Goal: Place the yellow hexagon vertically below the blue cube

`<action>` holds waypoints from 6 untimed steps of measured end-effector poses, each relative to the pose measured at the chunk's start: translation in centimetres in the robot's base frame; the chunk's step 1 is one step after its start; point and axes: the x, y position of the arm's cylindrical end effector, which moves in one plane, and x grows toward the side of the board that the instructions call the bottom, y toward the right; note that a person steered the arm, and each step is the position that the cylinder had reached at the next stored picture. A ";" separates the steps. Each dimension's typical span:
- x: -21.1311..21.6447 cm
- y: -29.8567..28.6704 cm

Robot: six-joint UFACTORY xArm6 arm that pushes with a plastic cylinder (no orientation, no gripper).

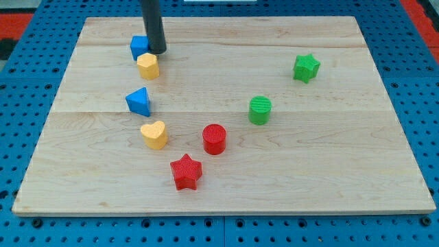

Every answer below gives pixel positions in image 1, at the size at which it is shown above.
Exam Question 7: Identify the yellow hexagon block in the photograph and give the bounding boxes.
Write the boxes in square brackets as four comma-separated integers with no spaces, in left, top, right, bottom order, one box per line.
[137,53,160,80]

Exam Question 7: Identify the blue cube block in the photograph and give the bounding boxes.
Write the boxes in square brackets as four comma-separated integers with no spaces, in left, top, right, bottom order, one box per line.
[130,36,150,61]

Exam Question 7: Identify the red cylinder block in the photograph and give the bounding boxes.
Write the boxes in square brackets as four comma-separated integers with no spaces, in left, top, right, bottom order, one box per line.
[202,123,226,155]

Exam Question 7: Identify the green cylinder block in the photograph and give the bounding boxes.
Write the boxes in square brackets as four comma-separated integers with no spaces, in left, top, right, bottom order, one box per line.
[248,95,272,126]

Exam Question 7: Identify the light wooden board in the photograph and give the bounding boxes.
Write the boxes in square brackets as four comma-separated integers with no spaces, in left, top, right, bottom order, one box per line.
[12,16,436,217]

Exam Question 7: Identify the red star block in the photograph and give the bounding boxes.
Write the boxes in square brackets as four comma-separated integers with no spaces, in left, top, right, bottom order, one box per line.
[170,154,203,190]

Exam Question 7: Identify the yellow heart block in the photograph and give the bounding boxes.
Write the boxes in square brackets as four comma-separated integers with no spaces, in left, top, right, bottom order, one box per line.
[140,121,168,150]

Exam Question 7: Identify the blue triangle block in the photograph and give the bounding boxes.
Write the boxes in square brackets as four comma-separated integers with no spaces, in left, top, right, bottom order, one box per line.
[126,87,151,117]

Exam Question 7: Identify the green star block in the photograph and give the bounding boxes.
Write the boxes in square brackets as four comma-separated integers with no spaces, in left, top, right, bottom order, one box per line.
[292,54,320,84]

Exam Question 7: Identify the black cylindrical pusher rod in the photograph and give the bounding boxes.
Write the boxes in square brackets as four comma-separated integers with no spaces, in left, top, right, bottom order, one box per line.
[139,0,167,55]

